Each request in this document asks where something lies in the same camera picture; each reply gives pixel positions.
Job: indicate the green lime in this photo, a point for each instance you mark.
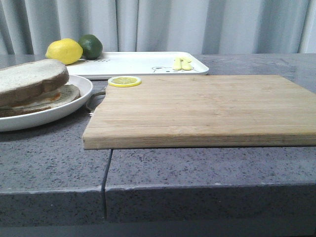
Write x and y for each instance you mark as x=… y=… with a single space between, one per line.
x=91 y=45

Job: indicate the white bread slice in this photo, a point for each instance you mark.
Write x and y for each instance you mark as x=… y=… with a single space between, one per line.
x=28 y=80

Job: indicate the fried egg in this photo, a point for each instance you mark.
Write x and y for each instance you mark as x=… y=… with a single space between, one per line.
x=44 y=98

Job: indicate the yellow plastic spoon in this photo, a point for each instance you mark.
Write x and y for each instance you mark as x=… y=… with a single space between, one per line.
x=186 y=63

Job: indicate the yellow lemon slice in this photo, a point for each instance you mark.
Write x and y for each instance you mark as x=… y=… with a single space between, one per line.
x=124 y=81

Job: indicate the wooden cutting board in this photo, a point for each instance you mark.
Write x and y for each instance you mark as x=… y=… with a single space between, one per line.
x=204 y=111

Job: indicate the round white plate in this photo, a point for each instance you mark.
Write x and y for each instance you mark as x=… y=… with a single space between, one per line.
x=14 y=123

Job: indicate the white rectangular bear tray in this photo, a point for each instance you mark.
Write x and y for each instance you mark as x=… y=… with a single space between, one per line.
x=112 y=64

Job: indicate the metal cutting board handle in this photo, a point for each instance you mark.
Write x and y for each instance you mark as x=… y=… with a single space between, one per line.
x=94 y=100

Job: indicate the grey curtain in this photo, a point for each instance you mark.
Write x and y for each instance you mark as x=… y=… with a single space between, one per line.
x=194 y=26

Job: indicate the yellow plastic fork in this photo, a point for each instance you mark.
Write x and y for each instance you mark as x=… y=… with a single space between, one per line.
x=177 y=64

